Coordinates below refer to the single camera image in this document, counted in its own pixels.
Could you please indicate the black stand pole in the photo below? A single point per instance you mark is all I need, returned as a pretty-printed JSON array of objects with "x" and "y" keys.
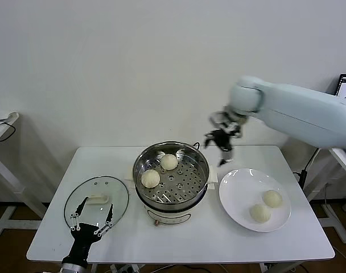
[{"x": 304, "y": 179}]

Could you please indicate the white steamed baozi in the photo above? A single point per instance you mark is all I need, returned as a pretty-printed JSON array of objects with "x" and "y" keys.
[
  {"x": 150, "y": 179},
  {"x": 169, "y": 162},
  {"x": 259, "y": 213},
  {"x": 272, "y": 198}
]

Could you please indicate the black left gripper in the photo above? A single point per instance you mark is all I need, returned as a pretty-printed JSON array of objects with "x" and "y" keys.
[{"x": 84, "y": 239}]

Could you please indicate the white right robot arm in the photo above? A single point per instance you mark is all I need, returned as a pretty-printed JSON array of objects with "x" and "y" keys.
[{"x": 298, "y": 111}]

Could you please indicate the white cloth bundle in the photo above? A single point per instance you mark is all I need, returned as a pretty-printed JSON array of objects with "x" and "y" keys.
[{"x": 12, "y": 115}]

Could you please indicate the white side table with laptop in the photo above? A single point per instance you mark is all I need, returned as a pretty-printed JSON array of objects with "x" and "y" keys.
[{"x": 343, "y": 162}]

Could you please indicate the perforated stainless steel steamer basket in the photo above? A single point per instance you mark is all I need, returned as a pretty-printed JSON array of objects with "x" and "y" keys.
[{"x": 190, "y": 182}]

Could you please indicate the white electric cooker pot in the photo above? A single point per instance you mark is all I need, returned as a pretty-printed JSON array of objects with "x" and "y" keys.
[{"x": 170, "y": 217}]

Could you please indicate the white round plate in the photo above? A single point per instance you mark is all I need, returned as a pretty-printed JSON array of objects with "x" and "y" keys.
[{"x": 238, "y": 199}]

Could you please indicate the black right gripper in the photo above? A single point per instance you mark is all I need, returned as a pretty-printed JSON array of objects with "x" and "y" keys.
[{"x": 224, "y": 139}]

